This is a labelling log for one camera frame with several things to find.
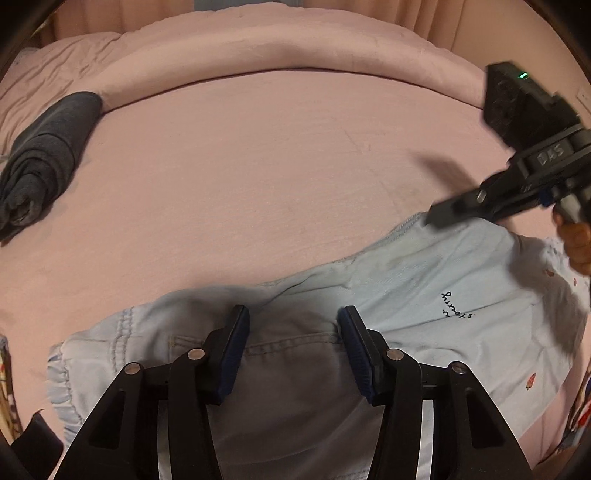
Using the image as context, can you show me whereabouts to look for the light blue strawberry pants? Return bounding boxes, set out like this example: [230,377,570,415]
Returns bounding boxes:
[47,215,590,479]

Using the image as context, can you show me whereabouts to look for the right hand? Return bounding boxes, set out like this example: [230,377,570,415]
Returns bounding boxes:
[553,211,591,277]

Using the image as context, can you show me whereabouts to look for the pink curtain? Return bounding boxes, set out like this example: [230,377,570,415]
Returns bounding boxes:
[45,1,590,67]

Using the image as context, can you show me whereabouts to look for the yellow patterned cloth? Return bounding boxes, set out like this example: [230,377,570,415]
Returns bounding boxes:
[0,335,23,443]

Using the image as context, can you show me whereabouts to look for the pink bed sheet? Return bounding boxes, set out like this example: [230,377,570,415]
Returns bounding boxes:
[1,70,590,479]

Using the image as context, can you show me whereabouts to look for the folded dark grey jeans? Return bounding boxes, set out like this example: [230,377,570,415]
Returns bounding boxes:
[1,91,102,242]

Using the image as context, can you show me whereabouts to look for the pink folded duvet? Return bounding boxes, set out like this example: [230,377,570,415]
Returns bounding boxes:
[1,4,485,154]

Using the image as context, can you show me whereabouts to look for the black camera box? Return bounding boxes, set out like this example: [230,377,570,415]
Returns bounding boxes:
[483,62,581,152]

